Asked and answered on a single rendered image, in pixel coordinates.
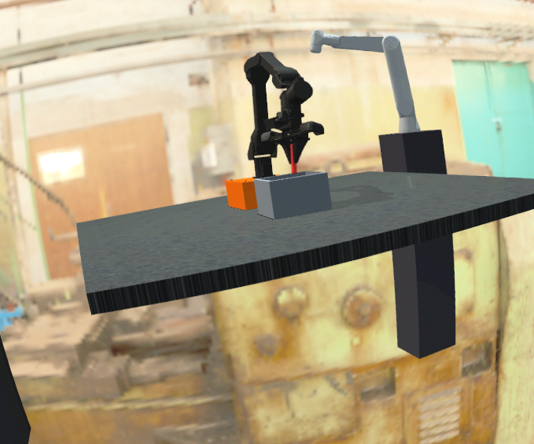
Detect red peg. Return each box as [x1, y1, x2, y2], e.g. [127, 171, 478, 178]
[291, 144, 297, 173]

